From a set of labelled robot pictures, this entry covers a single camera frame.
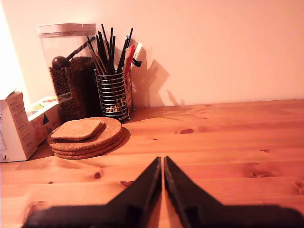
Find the white printed carton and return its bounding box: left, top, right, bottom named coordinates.
left=0, top=91, right=39, bottom=163

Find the black chopstick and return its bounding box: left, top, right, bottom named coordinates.
left=101, top=23, right=113, bottom=72
left=116, top=28, right=134, bottom=73
left=112, top=36, right=116, bottom=73
left=109, top=27, right=114, bottom=73

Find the brown wooden chopstick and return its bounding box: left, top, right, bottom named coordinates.
left=86, top=36, right=106, bottom=75

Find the square cork coaster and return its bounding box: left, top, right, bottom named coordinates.
left=50, top=119, right=103, bottom=141
left=94, top=122, right=106, bottom=139

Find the red white paper packet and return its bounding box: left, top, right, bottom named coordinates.
left=123, top=43, right=136, bottom=105

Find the colourful printed box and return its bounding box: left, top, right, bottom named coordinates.
left=25, top=95, right=61, bottom=147

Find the wire utensil holder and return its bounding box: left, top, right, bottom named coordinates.
left=94, top=68, right=134, bottom=121

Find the black scoop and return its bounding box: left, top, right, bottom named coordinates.
left=51, top=39, right=96, bottom=70

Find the round cork trivet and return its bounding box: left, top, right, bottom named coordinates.
left=50, top=133, right=124, bottom=156
left=54, top=138, right=125, bottom=160
left=47, top=116, right=124, bottom=152

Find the clear jar with white lid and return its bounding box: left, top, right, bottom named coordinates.
left=37, top=23, right=103, bottom=123

